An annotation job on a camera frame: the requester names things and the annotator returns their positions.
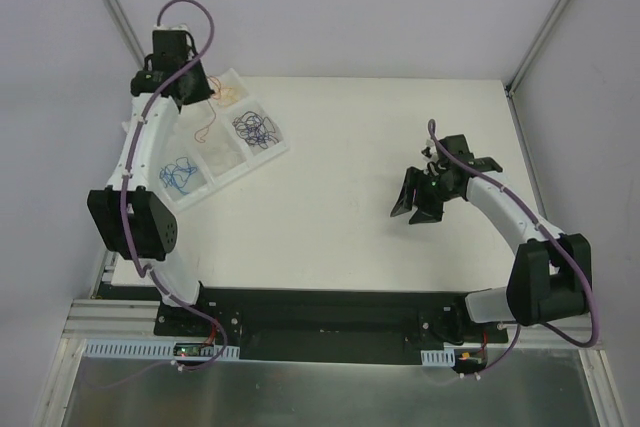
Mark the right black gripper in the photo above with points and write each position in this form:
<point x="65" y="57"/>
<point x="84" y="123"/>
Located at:
<point x="426" y="195"/>

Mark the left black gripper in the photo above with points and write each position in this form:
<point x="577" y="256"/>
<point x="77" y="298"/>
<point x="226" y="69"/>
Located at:
<point x="192" y="88"/>

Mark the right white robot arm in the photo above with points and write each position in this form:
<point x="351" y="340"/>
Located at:
<point x="551" y="272"/>

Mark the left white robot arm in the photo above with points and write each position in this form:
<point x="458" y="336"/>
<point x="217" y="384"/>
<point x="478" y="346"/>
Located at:
<point x="132" y="212"/>

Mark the white foam compartment tray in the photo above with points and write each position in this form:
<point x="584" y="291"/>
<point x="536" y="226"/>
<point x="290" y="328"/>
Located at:
<point x="185" y="155"/>

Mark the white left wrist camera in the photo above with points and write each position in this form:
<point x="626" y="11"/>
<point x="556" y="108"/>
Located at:
<point x="178" y="27"/>

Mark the right white cable duct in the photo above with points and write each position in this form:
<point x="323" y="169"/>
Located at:
<point x="438" y="358"/>

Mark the white cable duct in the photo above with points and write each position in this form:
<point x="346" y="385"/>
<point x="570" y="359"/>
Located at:
<point x="438" y="358"/>
<point x="158" y="350"/>

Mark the right aluminium frame post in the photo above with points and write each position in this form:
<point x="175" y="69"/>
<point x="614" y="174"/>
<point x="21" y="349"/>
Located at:
<point x="541" y="37"/>

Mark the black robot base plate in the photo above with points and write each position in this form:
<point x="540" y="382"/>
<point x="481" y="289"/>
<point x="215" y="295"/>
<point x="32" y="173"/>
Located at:
<point x="389" y="328"/>

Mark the aluminium front rail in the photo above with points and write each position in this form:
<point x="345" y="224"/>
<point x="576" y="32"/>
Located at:
<point x="122" y="319"/>

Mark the left white cable duct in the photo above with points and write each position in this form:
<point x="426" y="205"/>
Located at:
<point x="158" y="350"/>

